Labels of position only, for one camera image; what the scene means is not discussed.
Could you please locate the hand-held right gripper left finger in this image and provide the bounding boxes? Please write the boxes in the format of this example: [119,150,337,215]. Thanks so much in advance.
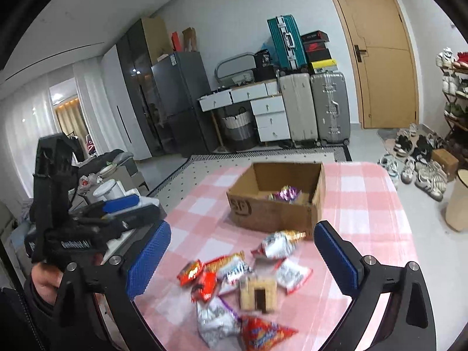
[53,221,172,351]

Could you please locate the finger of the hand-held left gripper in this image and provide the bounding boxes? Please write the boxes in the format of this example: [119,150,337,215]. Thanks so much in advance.
[73,195,140,221]
[104,205,162,236]

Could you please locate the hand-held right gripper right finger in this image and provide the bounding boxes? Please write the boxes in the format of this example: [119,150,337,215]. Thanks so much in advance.
[314,221,437,351]

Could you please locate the brown cardboard box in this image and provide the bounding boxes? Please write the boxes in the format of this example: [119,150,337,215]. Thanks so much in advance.
[227,161,327,241]

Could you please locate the white noodle snack bag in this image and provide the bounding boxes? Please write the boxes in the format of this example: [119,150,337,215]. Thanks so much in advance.
[205,252,254,285]

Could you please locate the silver purple snack packet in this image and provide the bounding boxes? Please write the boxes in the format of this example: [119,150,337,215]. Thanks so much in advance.
[195,295,242,348]

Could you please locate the clear packaged snack bar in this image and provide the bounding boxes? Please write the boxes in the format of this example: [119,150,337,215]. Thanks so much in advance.
[238,275,278,314]

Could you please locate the person's left forearm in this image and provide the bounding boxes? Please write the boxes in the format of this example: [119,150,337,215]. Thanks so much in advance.
[0,271,99,351]

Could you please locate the person's left hand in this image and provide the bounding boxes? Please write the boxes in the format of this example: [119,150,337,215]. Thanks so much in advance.
[31,262,63,303]

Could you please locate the white bucket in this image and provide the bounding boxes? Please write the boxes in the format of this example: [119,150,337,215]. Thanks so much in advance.
[93,180,125,202]

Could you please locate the small red snack packet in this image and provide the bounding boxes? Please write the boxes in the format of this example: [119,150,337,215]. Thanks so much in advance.
[177,259,204,286]
[191,271,220,303]

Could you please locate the white red snack packet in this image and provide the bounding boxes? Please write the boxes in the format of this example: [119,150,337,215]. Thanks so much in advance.
[274,258,314,295]

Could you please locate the dotted black white rug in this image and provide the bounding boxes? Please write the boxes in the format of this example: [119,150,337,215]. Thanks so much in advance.
[146,142,353,209]

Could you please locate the white gold snack packet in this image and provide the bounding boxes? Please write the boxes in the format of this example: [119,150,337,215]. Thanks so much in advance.
[251,230,307,259]

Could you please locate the pink checkered tablecloth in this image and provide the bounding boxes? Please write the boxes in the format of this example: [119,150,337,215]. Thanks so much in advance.
[133,161,421,351]

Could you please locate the white sheer curtain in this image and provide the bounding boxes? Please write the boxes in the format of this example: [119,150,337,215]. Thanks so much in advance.
[0,62,110,209]

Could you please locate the beige curtain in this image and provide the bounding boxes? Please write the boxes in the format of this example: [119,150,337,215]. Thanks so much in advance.
[55,100,88,140]

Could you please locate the red orange snack packet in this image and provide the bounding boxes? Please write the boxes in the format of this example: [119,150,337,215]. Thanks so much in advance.
[238,315,300,351]

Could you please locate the pile of shoes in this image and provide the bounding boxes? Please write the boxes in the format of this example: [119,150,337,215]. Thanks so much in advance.
[378,122,452,202]

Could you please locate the dark glass cabinet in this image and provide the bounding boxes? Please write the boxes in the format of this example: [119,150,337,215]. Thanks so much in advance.
[116,18,165,158]

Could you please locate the grey refrigerator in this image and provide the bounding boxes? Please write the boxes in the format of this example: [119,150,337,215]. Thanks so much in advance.
[151,51,220,157]

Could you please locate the woven laundry basket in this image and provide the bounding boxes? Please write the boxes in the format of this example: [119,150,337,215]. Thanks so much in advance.
[219,107,257,151]

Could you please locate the beige round stool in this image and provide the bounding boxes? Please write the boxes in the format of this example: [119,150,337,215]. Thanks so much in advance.
[445,169,468,233]

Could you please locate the grey door mat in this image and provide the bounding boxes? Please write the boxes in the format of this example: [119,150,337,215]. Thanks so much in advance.
[376,124,436,158]

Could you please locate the small cardboard box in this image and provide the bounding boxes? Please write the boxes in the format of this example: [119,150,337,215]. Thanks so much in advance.
[431,149,459,172]

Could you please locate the silver suitcase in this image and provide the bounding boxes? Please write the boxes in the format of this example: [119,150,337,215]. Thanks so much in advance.
[310,71,351,147]

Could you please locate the beige suitcase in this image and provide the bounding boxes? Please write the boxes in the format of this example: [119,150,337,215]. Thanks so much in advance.
[278,71,318,149]

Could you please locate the white drawer desk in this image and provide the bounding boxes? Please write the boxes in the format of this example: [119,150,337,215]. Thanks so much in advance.
[198,80,293,152]

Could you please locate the tall flat cardboard box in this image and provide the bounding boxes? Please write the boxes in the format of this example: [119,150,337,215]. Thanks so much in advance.
[141,16,172,66]

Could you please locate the brown paper bag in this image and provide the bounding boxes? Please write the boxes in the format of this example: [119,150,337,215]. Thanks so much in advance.
[182,27,198,52]

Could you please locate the wooden shoe rack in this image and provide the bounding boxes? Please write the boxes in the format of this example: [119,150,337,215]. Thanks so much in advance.
[437,49,468,143]

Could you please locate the wooden door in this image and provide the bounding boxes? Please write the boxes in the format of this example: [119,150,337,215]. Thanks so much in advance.
[319,0,419,129]

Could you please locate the yellow shoe box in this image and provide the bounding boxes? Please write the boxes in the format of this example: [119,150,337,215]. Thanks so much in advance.
[309,59,339,74]

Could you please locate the black paper bag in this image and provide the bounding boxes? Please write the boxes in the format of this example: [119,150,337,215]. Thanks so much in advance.
[254,50,276,81]

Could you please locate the plain black shoe box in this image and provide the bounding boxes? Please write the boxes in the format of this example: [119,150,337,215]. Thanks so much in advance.
[305,49,331,63]

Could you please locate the black shoe box red stripe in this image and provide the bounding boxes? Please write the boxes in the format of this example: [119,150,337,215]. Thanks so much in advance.
[300,31,330,42]

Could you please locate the teal suitcase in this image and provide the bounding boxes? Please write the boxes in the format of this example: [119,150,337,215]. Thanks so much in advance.
[267,15,308,72]

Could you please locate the row of shoes on rack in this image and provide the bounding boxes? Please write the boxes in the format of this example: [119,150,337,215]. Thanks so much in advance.
[437,47,468,118]

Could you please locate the grey arched frame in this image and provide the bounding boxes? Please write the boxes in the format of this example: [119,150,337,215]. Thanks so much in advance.
[215,52,257,88]

